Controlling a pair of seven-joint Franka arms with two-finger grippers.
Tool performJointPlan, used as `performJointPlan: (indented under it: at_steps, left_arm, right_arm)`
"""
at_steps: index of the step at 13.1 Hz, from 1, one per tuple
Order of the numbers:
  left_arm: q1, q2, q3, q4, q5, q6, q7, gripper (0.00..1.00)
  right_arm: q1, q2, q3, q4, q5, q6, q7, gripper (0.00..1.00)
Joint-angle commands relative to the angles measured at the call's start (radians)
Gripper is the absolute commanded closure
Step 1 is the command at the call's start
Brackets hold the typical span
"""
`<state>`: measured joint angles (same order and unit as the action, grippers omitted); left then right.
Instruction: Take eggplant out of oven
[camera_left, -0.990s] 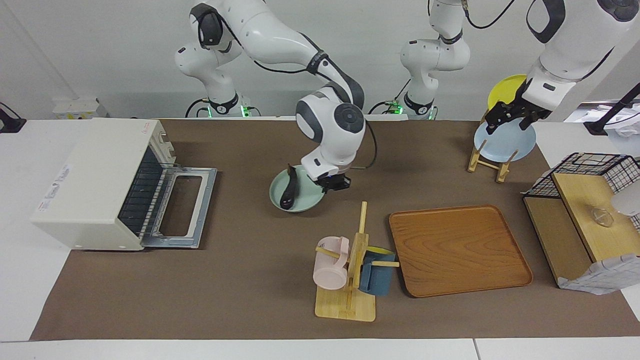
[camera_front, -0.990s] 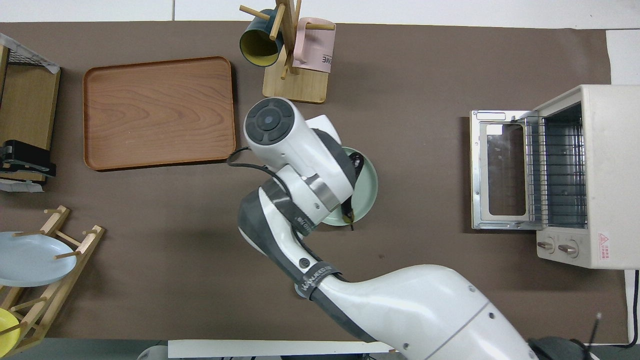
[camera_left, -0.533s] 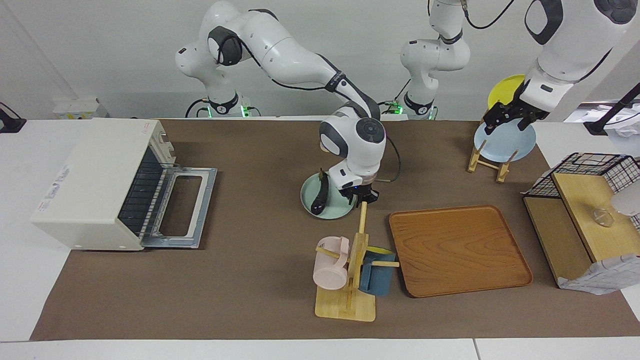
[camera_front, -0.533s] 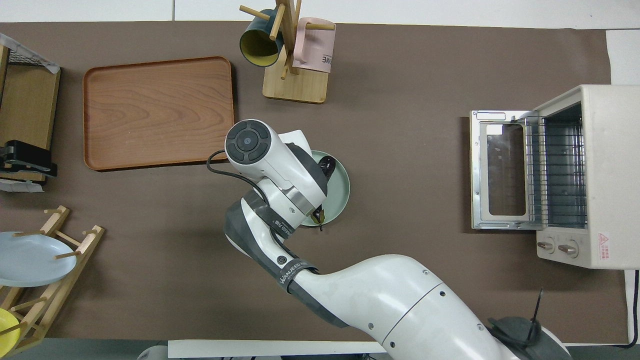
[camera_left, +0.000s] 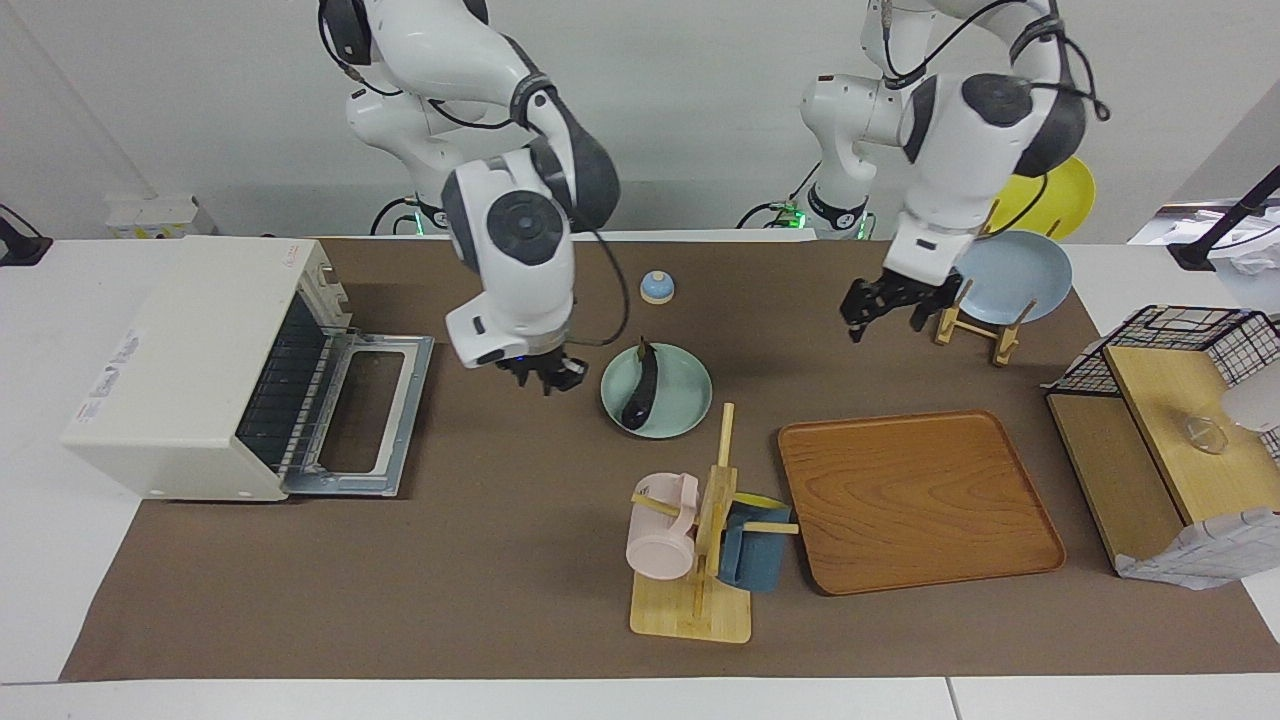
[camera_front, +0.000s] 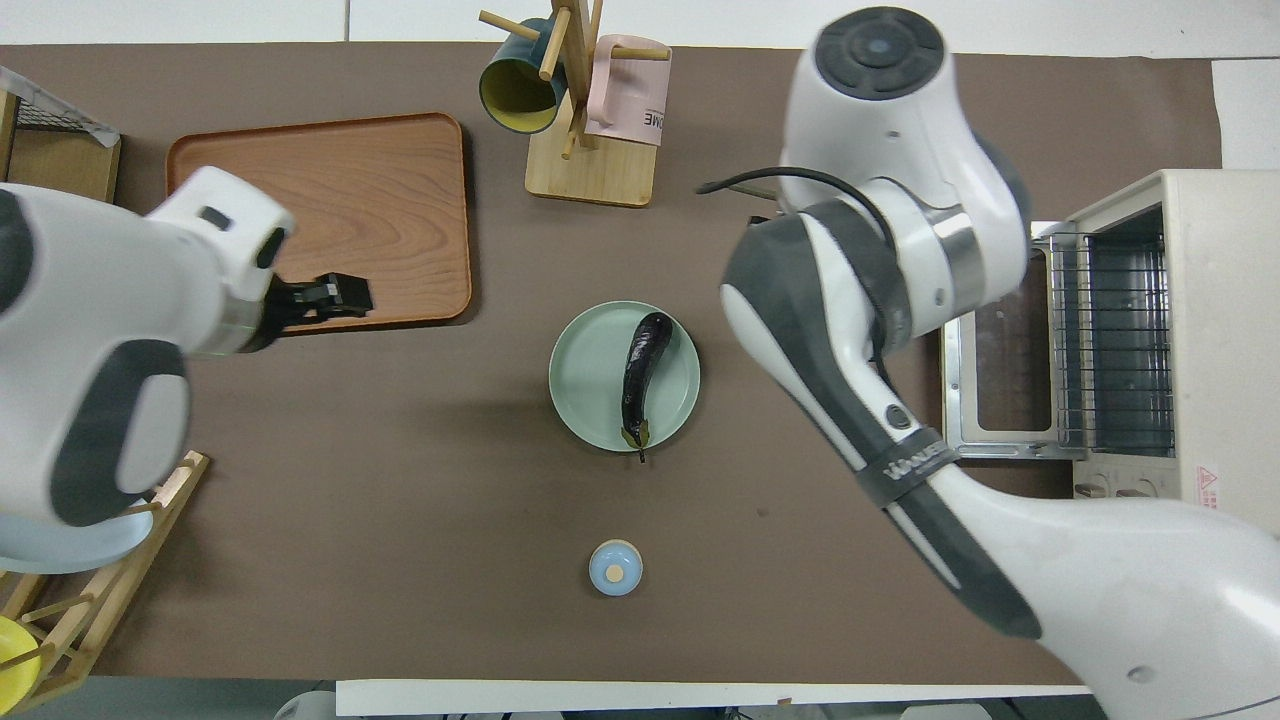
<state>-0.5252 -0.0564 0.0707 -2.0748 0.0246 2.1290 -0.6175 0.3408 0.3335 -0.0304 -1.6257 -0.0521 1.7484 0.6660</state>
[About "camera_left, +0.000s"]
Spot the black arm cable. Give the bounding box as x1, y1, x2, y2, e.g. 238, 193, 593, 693
865, 0, 1113, 216
566, 225, 633, 349

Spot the white power strip box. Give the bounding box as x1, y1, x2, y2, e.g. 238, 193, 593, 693
104, 194, 217, 240

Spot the toaster oven glass door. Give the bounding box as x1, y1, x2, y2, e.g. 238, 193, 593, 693
282, 332, 437, 499

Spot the black wire basket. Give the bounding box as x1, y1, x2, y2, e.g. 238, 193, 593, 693
1048, 304, 1280, 463

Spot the light green plate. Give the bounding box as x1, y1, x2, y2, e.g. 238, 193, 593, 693
599, 342, 714, 440

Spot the wooden plate rack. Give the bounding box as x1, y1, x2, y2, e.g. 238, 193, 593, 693
934, 195, 1039, 367

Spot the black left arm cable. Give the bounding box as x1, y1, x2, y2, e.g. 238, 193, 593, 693
865, 0, 1113, 216

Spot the white toaster oven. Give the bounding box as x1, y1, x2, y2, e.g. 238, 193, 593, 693
60, 235, 437, 502

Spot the dark purple eggplant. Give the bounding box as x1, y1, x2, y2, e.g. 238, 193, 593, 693
620, 337, 660, 432

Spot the wooden mug tree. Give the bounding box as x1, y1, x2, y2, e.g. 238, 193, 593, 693
629, 402, 801, 645

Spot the dark blue mug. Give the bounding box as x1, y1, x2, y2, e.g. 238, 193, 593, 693
717, 492, 794, 594

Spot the wooden serving tray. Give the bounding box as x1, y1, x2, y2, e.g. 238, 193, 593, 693
778, 409, 1068, 598

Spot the black camera stand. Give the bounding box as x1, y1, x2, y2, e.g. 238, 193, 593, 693
0, 204, 54, 267
1168, 164, 1280, 273

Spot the wooden shelf unit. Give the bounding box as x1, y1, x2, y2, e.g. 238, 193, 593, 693
1045, 344, 1280, 591

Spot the brown table mat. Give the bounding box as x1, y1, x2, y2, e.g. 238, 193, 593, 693
60, 237, 1280, 683

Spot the yellow plate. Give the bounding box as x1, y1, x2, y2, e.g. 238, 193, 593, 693
983, 155, 1097, 242

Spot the crumpled white plastic sheet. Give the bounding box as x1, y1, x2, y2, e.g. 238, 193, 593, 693
1128, 198, 1280, 313

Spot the light blue plate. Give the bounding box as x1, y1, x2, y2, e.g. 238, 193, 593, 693
948, 231, 1074, 327

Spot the pink mug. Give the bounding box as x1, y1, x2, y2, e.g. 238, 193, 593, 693
625, 472, 702, 582

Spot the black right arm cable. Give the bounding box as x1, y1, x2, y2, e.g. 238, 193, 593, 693
566, 225, 633, 349

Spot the clear glass cup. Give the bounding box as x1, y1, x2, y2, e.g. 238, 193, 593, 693
1184, 414, 1230, 457

